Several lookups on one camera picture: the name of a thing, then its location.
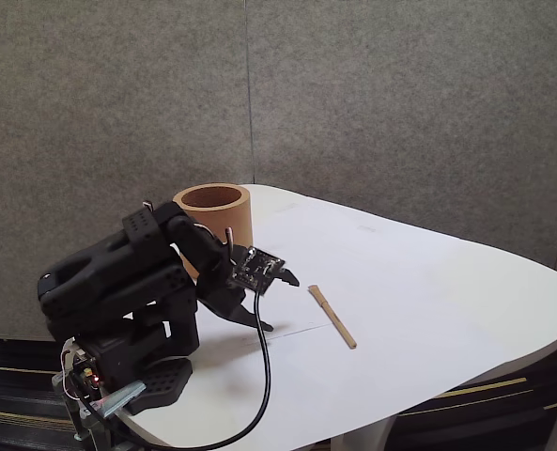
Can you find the beige wooden pen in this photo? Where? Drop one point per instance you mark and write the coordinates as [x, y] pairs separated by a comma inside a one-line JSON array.
[[333, 317]]

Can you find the brown cylindrical pen holder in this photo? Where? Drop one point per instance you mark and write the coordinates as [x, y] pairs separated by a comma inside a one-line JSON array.
[[231, 221]]

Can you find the grey metal table clamp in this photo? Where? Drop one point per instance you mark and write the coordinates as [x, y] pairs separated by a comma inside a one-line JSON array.
[[118, 397]]

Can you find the controller board with red LED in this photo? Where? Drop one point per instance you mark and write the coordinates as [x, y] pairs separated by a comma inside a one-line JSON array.
[[88, 373]]

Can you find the bare camera circuit board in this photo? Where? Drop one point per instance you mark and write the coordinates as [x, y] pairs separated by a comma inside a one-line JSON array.
[[254, 270]]

